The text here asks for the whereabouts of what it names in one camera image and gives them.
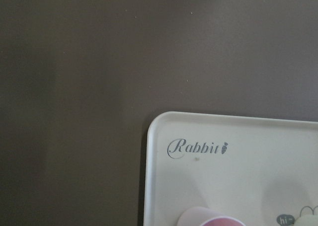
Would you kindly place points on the pink cup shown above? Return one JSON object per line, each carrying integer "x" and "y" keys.
{"x": 201, "y": 216}

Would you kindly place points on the cream rabbit tray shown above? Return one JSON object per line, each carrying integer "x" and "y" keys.
{"x": 261, "y": 171}

